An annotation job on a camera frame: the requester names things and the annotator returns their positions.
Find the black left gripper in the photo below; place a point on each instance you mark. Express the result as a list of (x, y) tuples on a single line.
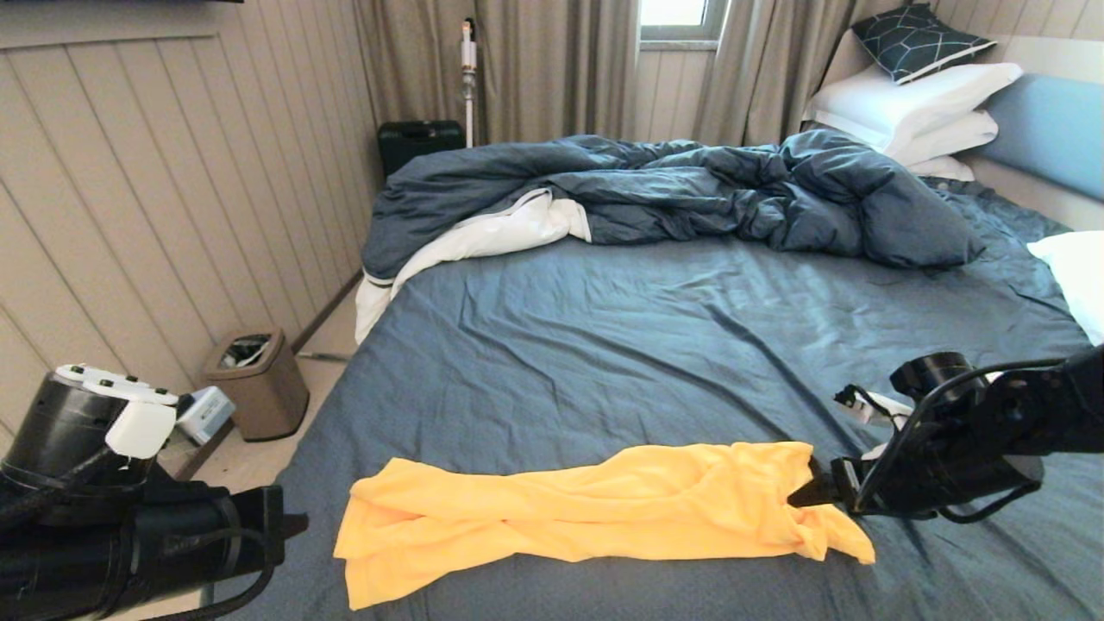
[(198, 543)]

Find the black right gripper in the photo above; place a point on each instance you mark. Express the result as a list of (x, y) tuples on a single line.
[(949, 474)]

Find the yellow t-shirt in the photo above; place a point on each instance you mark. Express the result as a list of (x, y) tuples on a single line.
[(561, 509)]

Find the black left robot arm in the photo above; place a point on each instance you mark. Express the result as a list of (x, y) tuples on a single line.
[(60, 431)]

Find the brown trash bin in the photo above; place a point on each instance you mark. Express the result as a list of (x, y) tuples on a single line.
[(263, 401)]

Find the grey metal rod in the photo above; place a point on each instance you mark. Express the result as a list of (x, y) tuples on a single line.
[(324, 355)]

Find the crumpled bin bag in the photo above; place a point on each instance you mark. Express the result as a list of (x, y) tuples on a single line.
[(248, 349)]

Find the blue bed sheet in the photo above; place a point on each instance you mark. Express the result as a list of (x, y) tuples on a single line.
[(604, 293)]

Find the crumpled dark blue duvet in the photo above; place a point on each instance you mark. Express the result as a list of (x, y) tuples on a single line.
[(690, 185)]

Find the dark green suitcase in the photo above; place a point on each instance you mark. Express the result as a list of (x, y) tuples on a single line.
[(418, 142)]

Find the large white pillow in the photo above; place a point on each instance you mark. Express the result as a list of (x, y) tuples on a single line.
[(906, 99)]

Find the blue headboard pad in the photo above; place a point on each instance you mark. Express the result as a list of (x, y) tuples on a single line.
[(1052, 134)]

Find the beige curtain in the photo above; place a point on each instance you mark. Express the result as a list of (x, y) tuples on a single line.
[(552, 69), (759, 69)]

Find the dark patterned cushion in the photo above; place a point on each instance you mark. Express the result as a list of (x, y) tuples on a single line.
[(914, 43)]

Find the white stick vacuum cleaner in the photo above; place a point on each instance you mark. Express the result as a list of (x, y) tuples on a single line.
[(468, 56)]

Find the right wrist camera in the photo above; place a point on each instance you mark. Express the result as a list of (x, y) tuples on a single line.
[(871, 405)]

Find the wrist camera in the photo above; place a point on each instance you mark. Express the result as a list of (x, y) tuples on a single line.
[(205, 416), (871, 405)]

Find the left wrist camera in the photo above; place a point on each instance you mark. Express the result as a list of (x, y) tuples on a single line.
[(205, 416)]

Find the window with grey frame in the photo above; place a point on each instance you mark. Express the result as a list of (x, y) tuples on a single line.
[(677, 13)]

